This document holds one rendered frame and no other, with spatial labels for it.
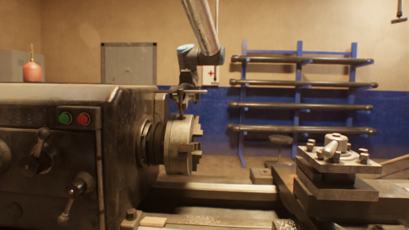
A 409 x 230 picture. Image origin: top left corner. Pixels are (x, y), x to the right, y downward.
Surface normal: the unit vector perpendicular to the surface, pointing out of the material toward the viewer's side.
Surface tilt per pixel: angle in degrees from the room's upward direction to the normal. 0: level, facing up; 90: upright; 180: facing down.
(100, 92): 45
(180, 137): 63
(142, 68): 90
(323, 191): 90
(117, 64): 90
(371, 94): 90
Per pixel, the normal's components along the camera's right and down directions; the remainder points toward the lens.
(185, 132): -0.04, -0.51
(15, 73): 1.00, 0.03
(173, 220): 0.02, -1.00
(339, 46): -0.06, 0.07
